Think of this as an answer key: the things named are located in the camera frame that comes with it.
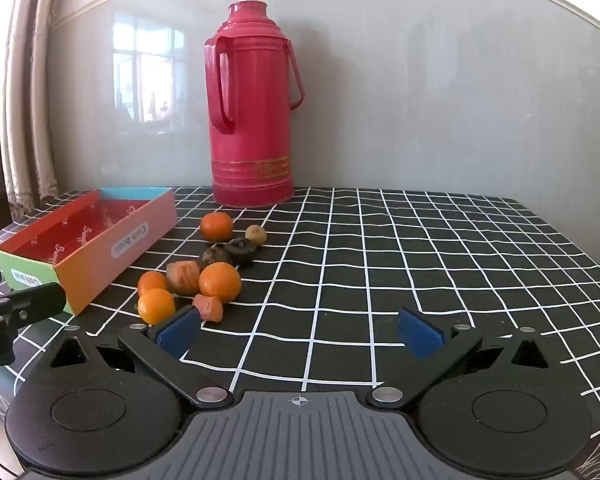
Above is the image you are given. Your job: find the red thermos flask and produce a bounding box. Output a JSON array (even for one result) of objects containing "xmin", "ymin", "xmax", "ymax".
[{"xmin": 203, "ymin": 0, "xmax": 305, "ymax": 208}]

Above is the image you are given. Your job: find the small tangerine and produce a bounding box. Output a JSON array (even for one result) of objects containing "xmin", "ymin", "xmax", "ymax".
[{"xmin": 137, "ymin": 270, "xmax": 168, "ymax": 297}]

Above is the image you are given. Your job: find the large tangerine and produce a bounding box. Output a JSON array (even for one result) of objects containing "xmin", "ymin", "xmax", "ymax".
[{"xmin": 198, "ymin": 262, "xmax": 242, "ymax": 304}]

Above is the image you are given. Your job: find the wrinkled orange-red fruit piece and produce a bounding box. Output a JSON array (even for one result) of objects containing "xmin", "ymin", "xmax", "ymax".
[
  {"xmin": 192, "ymin": 294, "xmax": 224, "ymax": 322},
  {"xmin": 166, "ymin": 260, "xmax": 202, "ymax": 295}
]

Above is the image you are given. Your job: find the beige curtain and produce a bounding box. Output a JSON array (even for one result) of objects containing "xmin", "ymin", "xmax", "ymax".
[{"xmin": 0, "ymin": 0, "xmax": 62, "ymax": 222}]

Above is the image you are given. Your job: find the dark brown round fruit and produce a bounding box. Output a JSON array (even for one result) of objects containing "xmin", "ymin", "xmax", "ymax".
[
  {"xmin": 198, "ymin": 247, "xmax": 232, "ymax": 267},
  {"xmin": 223, "ymin": 237, "xmax": 258, "ymax": 264}
]

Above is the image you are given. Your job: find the colourful cardboard box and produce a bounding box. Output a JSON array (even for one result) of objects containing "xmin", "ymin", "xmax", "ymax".
[{"xmin": 0, "ymin": 187, "xmax": 177, "ymax": 316}]

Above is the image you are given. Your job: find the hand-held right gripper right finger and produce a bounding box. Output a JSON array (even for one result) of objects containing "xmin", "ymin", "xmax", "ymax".
[{"xmin": 367, "ymin": 307, "xmax": 554, "ymax": 408}]

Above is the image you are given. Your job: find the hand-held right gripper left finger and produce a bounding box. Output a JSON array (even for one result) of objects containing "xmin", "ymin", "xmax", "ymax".
[{"xmin": 47, "ymin": 306, "xmax": 233, "ymax": 408}]

